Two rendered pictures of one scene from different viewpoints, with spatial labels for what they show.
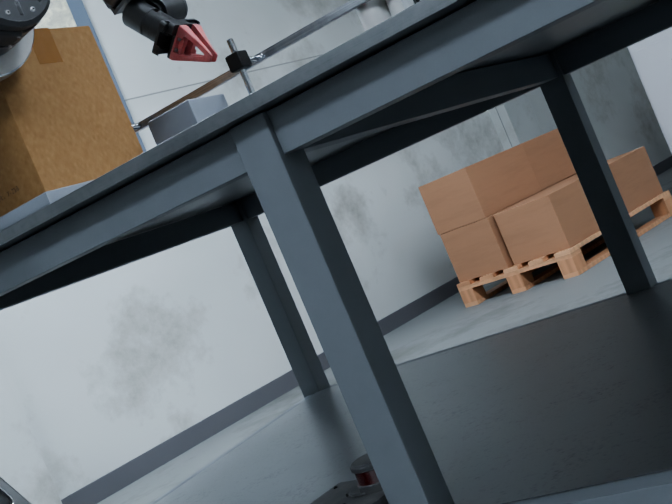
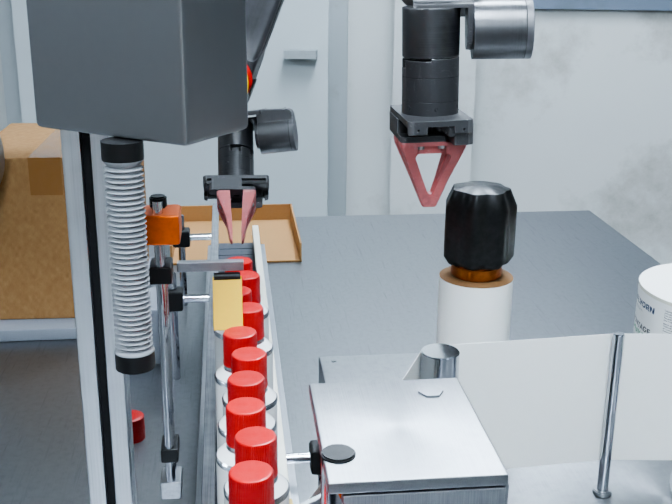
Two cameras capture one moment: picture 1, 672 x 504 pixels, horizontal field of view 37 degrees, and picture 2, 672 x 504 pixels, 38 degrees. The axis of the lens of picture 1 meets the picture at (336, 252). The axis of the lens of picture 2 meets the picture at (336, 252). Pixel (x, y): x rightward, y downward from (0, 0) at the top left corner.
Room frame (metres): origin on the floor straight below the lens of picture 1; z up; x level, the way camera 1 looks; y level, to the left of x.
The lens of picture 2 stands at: (1.05, -1.13, 1.45)
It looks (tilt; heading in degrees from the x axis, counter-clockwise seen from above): 18 degrees down; 51
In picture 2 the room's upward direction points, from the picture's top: 1 degrees clockwise
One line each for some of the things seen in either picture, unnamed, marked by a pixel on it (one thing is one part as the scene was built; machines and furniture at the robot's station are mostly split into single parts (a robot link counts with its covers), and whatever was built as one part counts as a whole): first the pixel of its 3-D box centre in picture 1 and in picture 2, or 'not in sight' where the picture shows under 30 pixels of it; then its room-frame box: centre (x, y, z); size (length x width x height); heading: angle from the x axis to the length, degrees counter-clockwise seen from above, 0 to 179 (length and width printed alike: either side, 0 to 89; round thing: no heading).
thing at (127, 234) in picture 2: not in sight; (129, 257); (1.43, -0.38, 1.18); 0.04 x 0.04 x 0.21
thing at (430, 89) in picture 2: not in sight; (430, 93); (1.75, -0.43, 1.30); 0.10 x 0.07 x 0.07; 58
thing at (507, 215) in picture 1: (549, 200); not in sight; (5.10, -1.10, 0.32); 1.10 x 0.78 x 0.65; 129
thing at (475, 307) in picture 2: not in sight; (474, 305); (1.88, -0.39, 1.03); 0.09 x 0.09 x 0.30
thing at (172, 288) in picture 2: (255, 83); (189, 325); (1.72, 0.01, 0.91); 0.07 x 0.03 x 0.17; 147
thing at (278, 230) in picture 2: not in sight; (235, 232); (2.14, 0.54, 0.85); 0.30 x 0.26 x 0.04; 57
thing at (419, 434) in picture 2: not in sight; (398, 428); (1.45, -0.71, 1.14); 0.14 x 0.11 x 0.01; 57
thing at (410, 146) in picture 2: not in sight; (426, 160); (1.76, -0.42, 1.23); 0.07 x 0.07 x 0.09; 58
